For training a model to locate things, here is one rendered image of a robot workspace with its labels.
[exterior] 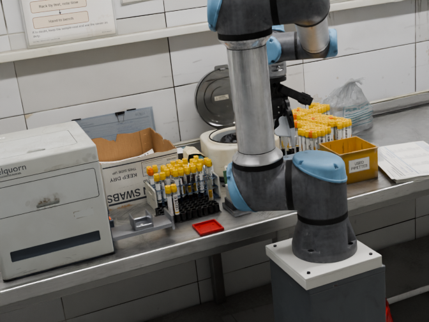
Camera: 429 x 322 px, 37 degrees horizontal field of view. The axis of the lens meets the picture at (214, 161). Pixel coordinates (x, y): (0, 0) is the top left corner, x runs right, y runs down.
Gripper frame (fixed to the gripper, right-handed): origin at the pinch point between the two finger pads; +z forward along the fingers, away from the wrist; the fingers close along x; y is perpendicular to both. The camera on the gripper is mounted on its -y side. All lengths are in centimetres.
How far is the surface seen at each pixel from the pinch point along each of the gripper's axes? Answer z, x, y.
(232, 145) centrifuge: 3.6, -16.3, 11.7
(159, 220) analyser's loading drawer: 11.2, 12.6, 42.6
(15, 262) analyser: 11, 21, 80
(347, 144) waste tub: 7.3, -6.4, -23.6
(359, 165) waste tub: 9.9, 6.4, -20.6
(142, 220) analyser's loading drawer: 11.0, 10.7, 46.9
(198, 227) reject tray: 15.0, 13.7, 32.4
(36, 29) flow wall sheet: -37, -44, 64
